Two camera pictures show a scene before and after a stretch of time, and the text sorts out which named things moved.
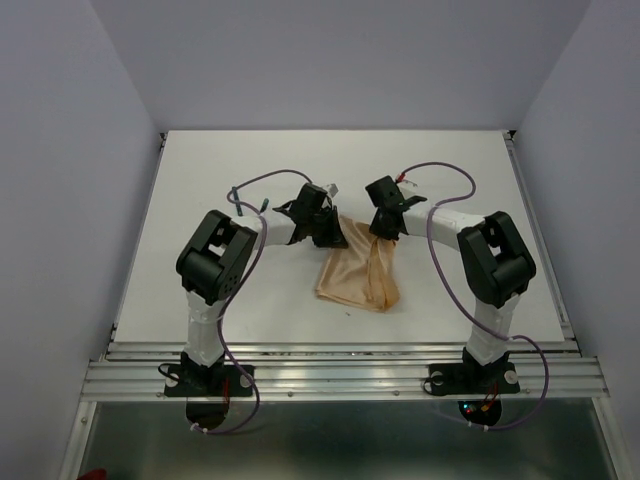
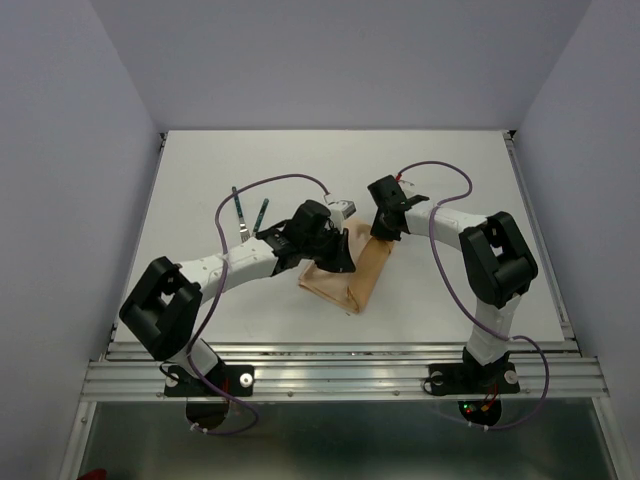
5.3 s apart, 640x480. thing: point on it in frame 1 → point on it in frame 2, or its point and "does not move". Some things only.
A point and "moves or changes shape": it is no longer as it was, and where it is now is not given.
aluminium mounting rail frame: (343, 369) does not move
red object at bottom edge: (95, 474) does not move
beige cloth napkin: (364, 274) moves or changes shape
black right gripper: (376, 229) does not move
